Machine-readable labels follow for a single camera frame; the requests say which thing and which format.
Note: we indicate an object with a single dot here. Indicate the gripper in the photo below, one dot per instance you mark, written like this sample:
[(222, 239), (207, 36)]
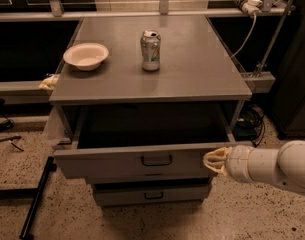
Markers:
[(238, 164)]

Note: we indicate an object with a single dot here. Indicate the grey top drawer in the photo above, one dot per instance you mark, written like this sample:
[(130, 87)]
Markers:
[(145, 141)]

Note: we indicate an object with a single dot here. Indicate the grey drawer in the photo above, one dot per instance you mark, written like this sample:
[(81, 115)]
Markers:
[(145, 141), (144, 192)]

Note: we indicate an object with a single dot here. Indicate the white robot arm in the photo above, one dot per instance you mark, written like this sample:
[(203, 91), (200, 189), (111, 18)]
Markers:
[(282, 168)]

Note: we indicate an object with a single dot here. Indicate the grey lower drawer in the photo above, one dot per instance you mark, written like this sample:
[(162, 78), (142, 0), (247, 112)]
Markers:
[(144, 192)]

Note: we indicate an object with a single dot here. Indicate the grey metal drawer cabinet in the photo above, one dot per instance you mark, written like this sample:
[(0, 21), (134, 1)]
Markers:
[(193, 68)]

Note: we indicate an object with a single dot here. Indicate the silver soda can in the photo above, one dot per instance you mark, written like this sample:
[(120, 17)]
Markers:
[(150, 47)]

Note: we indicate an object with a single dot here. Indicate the white power strip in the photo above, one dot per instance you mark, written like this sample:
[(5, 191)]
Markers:
[(249, 7)]

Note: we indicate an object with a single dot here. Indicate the white paper bowl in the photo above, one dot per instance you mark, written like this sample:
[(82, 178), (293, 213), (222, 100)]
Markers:
[(86, 56)]

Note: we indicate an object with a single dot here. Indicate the black metal floor stand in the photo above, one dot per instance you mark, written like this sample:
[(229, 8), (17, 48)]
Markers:
[(35, 194)]

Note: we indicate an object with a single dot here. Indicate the yellow crumpled cloth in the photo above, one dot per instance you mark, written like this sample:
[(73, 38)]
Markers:
[(49, 83)]

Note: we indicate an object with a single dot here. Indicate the grey metal shelf rail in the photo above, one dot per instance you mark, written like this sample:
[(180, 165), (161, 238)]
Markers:
[(125, 14)]

